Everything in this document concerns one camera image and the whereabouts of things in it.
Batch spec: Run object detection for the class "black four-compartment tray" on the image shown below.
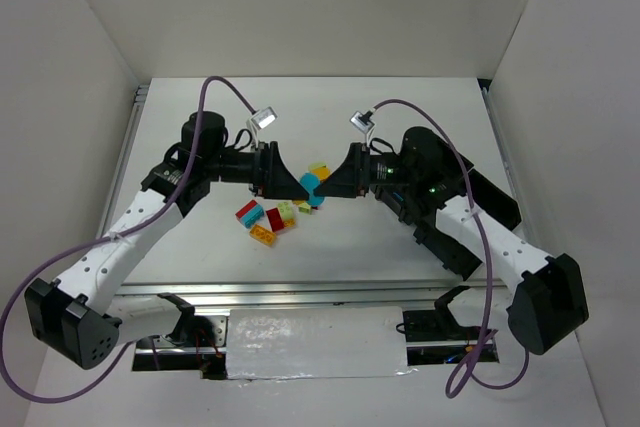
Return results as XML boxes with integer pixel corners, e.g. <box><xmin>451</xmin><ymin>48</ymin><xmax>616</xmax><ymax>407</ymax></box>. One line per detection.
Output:
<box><xmin>442</xmin><ymin>148</ymin><xmax>522</xmax><ymax>231</ymax></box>

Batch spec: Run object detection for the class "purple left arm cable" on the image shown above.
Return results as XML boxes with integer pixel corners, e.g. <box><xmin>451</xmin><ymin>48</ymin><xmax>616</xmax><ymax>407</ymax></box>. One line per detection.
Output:
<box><xmin>0</xmin><ymin>75</ymin><xmax>257</xmax><ymax>404</ymax></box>

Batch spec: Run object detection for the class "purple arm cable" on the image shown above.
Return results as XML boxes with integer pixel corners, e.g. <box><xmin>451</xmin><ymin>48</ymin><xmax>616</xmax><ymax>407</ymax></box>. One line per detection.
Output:
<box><xmin>372</xmin><ymin>99</ymin><xmax>531</xmax><ymax>399</ymax></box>
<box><xmin>0</xmin><ymin>75</ymin><xmax>257</xmax><ymax>404</ymax></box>

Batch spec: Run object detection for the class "aluminium table edge rail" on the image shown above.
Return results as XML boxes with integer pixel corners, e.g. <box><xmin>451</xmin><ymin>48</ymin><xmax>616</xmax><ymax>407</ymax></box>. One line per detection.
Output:
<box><xmin>117</xmin><ymin>280</ymin><xmax>456</xmax><ymax>309</ymax></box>

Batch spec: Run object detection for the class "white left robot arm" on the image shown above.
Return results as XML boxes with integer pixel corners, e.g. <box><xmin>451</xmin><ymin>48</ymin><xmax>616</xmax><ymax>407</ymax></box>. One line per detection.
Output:
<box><xmin>25</xmin><ymin>108</ymin><xmax>308</xmax><ymax>370</ymax></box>

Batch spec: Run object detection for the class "orange flat 2x4 brick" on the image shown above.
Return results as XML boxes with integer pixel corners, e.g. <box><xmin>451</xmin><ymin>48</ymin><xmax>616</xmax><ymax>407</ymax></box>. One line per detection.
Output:
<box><xmin>249</xmin><ymin>224</ymin><xmax>277</xmax><ymax>247</ymax></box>

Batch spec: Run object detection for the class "light green curved 2x2 brick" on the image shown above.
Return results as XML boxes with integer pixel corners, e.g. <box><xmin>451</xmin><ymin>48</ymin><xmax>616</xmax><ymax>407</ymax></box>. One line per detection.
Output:
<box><xmin>277</xmin><ymin>202</ymin><xmax>295</xmax><ymax>228</ymax></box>

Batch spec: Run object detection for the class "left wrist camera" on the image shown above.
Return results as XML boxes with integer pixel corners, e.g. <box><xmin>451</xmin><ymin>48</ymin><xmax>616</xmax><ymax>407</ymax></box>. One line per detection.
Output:
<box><xmin>246</xmin><ymin>107</ymin><xmax>277</xmax><ymax>133</ymax></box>

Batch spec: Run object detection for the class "teal oval lego brick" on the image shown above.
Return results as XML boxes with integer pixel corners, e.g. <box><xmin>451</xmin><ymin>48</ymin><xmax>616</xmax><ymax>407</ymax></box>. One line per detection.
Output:
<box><xmin>299</xmin><ymin>172</ymin><xmax>324</xmax><ymax>207</ymax></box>

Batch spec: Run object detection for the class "teal brick beside red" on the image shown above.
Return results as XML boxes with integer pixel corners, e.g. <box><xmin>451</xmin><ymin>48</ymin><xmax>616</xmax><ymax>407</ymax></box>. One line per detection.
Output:
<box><xmin>239</xmin><ymin>204</ymin><xmax>264</xmax><ymax>229</ymax></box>

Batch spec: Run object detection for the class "red rectangular lego brick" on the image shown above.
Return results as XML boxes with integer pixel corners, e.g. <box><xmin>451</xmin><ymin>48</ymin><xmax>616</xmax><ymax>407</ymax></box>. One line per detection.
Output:
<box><xmin>235</xmin><ymin>200</ymin><xmax>262</xmax><ymax>222</ymax></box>

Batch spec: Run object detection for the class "red curved open brick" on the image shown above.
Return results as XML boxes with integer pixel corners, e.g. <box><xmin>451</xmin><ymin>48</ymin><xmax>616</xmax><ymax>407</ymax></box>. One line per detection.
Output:
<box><xmin>266</xmin><ymin>208</ymin><xmax>285</xmax><ymax>233</ymax></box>

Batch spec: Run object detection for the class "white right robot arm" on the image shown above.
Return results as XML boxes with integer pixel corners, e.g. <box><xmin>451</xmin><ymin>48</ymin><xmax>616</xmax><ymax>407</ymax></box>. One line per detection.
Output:
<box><xmin>314</xmin><ymin>127</ymin><xmax>589</xmax><ymax>355</ymax></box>

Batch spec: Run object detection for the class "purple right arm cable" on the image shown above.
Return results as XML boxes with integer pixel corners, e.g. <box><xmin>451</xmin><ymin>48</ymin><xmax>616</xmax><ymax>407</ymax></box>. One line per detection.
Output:
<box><xmin>372</xmin><ymin>99</ymin><xmax>531</xmax><ymax>399</ymax></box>

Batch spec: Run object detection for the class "silver foil covered plate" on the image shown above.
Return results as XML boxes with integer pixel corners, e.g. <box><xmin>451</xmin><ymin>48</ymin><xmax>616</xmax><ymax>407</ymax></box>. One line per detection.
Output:
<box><xmin>226</xmin><ymin>306</ymin><xmax>411</xmax><ymax>380</ymax></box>

